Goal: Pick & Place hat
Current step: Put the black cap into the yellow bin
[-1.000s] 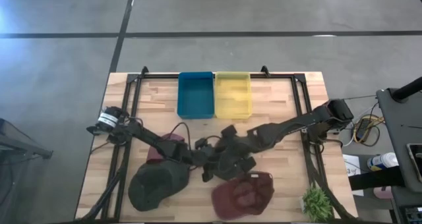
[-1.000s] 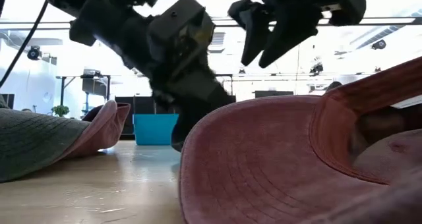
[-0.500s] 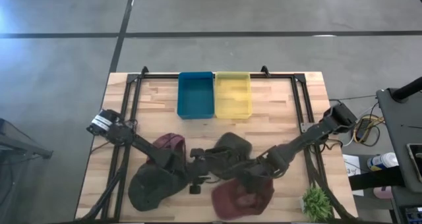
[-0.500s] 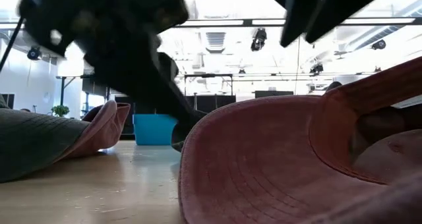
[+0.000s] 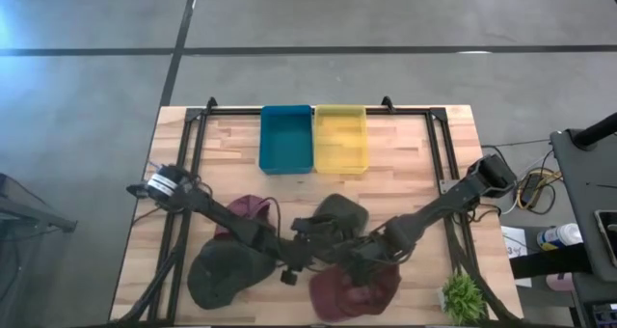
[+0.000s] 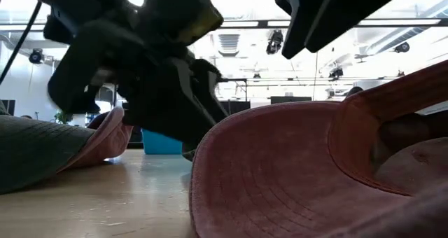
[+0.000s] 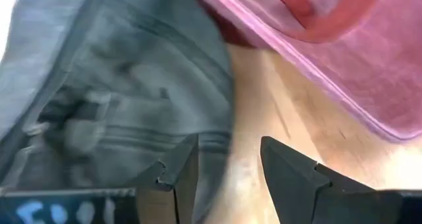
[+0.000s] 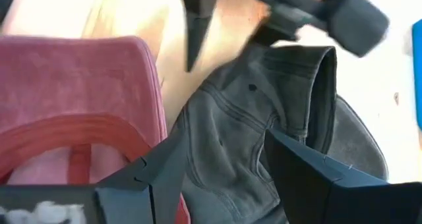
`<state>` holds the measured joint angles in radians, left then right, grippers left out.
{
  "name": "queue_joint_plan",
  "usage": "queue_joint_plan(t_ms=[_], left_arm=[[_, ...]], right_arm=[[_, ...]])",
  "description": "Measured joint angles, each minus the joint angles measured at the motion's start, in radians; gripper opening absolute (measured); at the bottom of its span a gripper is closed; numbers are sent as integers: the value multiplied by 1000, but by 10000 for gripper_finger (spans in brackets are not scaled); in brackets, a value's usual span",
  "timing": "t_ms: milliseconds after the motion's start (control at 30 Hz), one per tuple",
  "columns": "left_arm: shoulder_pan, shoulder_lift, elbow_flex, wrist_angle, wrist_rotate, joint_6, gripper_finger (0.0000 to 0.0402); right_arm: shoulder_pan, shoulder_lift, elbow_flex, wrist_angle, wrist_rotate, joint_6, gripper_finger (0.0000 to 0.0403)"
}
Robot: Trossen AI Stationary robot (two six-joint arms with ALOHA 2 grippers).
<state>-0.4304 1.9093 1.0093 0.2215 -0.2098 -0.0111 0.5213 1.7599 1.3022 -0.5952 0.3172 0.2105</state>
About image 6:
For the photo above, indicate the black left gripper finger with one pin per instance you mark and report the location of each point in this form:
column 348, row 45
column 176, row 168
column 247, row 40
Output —
column 210, row 91
column 168, row 108

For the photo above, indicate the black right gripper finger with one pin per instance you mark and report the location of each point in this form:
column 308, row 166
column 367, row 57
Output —
column 301, row 17
column 350, row 10

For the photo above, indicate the dark grey cap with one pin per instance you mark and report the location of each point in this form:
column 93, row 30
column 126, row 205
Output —
column 35, row 150

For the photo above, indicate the blue plastic bin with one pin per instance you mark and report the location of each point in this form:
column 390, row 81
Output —
column 161, row 143

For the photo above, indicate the black ceiling spotlight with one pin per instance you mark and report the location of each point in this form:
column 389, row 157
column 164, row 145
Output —
column 402, row 47
column 274, row 42
column 336, row 73
column 35, row 56

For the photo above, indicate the ceiling air vent grille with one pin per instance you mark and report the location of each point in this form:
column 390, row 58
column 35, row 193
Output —
column 229, row 43

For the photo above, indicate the green background plant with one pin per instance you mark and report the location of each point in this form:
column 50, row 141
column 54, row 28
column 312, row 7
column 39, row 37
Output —
column 63, row 117

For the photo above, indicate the person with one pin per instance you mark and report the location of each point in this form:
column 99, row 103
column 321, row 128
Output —
column 26, row 117

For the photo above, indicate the black monitor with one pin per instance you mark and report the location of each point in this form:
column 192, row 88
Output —
column 8, row 107

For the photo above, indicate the black ceiling light rail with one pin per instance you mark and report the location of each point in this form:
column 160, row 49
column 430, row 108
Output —
column 262, row 23

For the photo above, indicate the grey slanted ceiling duct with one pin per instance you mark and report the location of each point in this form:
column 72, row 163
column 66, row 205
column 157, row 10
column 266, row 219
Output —
column 402, row 36

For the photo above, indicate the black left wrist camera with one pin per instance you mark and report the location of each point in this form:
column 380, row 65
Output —
column 189, row 17

